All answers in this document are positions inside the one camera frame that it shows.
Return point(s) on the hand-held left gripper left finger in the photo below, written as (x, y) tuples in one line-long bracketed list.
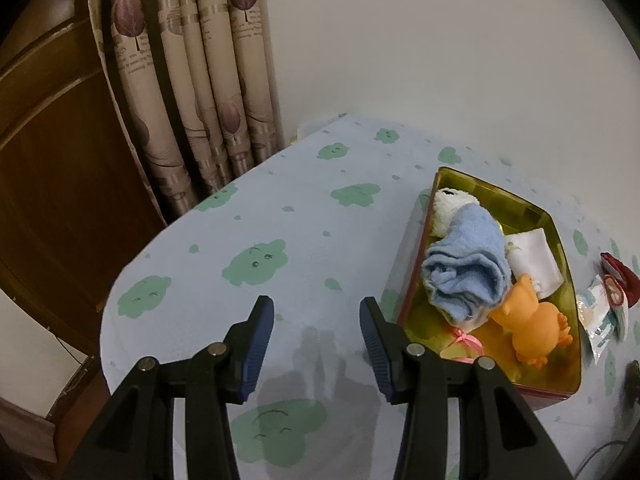
[(257, 345)]

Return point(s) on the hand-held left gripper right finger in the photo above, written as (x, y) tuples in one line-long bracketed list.
[(375, 345)]

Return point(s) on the light blue towel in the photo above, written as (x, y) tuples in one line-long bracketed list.
[(470, 260)]

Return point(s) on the white plush toy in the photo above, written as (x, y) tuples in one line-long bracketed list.
[(447, 207)]

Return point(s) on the gold tin box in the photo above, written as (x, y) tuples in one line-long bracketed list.
[(525, 210)]

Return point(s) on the pink ribbon bow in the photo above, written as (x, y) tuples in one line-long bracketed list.
[(465, 342)]

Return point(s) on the pale green-print tablecloth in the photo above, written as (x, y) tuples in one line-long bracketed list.
[(300, 260)]

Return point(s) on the orange rubber toy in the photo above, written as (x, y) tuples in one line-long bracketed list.
[(535, 325)]

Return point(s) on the white packaged cloth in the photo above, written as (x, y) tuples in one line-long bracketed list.
[(535, 260)]

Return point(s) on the clear plastic packet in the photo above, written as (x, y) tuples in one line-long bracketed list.
[(595, 315)]

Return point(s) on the red white small packet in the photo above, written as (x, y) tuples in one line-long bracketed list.
[(620, 280)]

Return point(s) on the brown wooden door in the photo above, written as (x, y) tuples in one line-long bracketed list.
[(60, 160)]

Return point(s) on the beige leaf-print curtain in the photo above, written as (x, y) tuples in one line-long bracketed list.
[(200, 60)]

